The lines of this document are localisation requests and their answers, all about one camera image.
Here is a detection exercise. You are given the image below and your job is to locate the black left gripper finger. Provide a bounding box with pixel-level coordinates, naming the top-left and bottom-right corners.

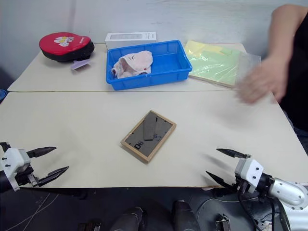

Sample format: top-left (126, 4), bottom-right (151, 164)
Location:
top-left (26, 146), bottom-right (57, 159)
top-left (33, 166), bottom-right (70, 187)

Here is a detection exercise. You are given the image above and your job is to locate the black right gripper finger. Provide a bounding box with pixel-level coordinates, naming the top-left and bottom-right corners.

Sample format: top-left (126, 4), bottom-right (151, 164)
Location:
top-left (216, 148), bottom-right (251, 159)
top-left (205, 170), bottom-right (238, 191)

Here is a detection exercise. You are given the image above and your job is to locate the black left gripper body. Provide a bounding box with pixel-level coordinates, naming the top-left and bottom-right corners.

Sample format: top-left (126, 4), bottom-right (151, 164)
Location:
top-left (13, 165), bottom-right (40, 188)

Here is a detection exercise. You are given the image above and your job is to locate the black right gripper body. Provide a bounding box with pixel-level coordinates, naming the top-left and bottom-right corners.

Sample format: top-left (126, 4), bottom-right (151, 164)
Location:
top-left (234, 177), bottom-right (251, 193)

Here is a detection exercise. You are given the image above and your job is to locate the person's bare hand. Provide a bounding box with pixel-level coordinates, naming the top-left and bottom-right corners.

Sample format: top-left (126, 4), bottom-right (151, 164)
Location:
top-left (234, 54), bottom-right (289, 104)

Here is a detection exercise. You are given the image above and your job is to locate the dark rounded shape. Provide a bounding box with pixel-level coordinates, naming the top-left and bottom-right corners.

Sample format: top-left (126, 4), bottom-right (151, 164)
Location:
top-left (172, 199), bottom-right (201, 231)
top-left (110, 206), bottom-right (148, 231)

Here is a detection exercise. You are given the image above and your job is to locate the yellow-green paper stack in plastic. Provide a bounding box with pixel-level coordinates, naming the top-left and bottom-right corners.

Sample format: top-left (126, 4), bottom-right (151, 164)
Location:
top-left (184, 40), bottom-right (262, 89)

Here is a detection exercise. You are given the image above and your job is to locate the small lavender card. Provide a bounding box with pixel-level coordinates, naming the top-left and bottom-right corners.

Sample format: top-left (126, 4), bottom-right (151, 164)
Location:
top-left (70, 59), bottom-right (91, 71)

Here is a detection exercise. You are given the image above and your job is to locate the person's body in black shirt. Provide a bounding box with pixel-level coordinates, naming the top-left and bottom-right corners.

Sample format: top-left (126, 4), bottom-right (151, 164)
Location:
top-left (280, 17), bottom-right (308, 145)

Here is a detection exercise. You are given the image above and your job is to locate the red black round case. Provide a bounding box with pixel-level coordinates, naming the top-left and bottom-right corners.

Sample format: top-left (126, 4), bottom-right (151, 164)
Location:
top-left (39, 33), bottom-right (95, 63)

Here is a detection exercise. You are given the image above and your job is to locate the blue plastic bin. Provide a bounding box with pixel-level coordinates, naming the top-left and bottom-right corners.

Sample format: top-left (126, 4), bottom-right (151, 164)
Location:
top-left (105, 39), bottom-right (193, 91)

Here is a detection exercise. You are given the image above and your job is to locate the pink cloth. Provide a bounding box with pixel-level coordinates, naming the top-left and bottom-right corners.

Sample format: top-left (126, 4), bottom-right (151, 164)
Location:
top-left (111, 50), bottom-right (154, 79)

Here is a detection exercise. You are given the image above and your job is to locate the white cardboard box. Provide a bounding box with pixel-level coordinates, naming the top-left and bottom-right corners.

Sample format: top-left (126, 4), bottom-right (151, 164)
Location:
top-left (104, 32), bottom-right (157, 51)

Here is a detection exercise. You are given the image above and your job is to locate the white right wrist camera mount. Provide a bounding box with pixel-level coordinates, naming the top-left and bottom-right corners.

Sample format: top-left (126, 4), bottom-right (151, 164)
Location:
top-left (234, 158), bottom-right (265, 193)

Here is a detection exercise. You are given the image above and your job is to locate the thin white wire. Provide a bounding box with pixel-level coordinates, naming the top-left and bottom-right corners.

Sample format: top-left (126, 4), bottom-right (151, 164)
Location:
top-left (23, 192), bottom-right (58, 231)

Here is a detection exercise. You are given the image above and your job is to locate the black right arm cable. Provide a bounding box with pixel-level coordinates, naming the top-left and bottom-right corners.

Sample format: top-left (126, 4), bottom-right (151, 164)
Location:
top-left (238, 192), bottom-right (291, 231)

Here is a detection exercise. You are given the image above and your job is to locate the wooden picture frame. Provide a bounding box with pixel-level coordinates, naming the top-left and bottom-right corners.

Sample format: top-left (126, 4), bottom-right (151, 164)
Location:
top-left (120, 110), bottom-right (177, 164)

